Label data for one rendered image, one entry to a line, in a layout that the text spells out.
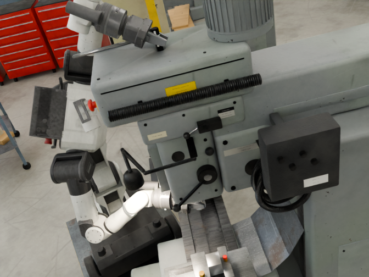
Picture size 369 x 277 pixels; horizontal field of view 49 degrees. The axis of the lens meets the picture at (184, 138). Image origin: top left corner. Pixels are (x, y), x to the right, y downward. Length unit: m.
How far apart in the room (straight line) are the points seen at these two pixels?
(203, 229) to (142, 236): 0.63
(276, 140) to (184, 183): 0.48
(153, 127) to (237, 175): 0.36
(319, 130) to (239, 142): 0.34
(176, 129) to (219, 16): 0.36
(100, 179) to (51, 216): 1.67
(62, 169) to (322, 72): 1.03
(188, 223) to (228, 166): 0.64
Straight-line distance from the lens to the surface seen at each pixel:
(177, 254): 1.97
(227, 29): 1.19
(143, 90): 1.17
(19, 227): 3.89
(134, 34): 1.21
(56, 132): 1.67
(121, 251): 2.44
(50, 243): 3.58
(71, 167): 1.67
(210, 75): 1.18
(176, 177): 1.41
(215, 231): 1.90
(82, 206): 1.73
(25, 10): 6.16
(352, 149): 1.37
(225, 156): 1.36
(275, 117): 1.30
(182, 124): 1.26
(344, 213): 1.56
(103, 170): 2.17
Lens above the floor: 2.38
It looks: 35 degrees down
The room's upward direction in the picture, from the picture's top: 14 degrees counter-clockwise
